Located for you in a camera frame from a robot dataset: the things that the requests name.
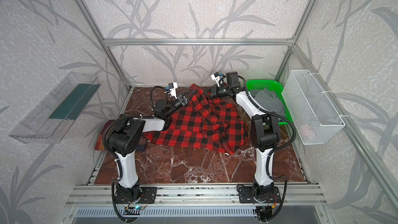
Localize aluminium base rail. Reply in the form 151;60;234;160
65;184;327;206

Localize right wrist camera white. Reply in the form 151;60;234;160
210;72;225;87

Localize green plastic basket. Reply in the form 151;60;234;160
246;79;293;123

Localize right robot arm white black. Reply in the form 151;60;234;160
210;72;280;202

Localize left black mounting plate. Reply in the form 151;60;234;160
114;185;158;204

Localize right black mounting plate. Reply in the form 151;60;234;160
236;185;282;204

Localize folded multicolour plaid shirt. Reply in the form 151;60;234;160
94;120;147;152

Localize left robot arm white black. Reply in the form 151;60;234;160
102;93;189;202

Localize red black plaid shirt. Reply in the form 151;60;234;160
144;84;249;155

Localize white wire mesh basket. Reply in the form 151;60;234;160
282;69;345;145

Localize grey shirt in basket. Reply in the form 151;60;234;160
249;88;286;117

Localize clear plastic wall tray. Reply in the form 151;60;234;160
9;72;101;144

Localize black mounting plate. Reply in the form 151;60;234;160
114;185;158;204
236;185;282;204

